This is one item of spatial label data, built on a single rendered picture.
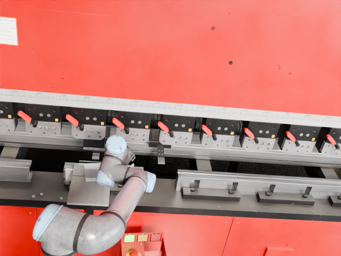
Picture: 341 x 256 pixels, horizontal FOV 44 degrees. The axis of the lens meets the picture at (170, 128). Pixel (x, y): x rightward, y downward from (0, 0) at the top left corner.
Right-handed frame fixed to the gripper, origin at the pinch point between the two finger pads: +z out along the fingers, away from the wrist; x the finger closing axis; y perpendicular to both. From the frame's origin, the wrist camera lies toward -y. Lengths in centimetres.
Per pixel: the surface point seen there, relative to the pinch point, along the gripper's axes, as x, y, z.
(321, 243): -101, 41, 49
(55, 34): 44, 20, -46
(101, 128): 17.2, 8.8, -8.9
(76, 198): 7.1, -21.6, -2.0
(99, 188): 3.6, -11.8, 3.3
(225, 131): -28, 43, -4
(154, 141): 1.9, 26.7, 25.4
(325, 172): -83, 78, 51
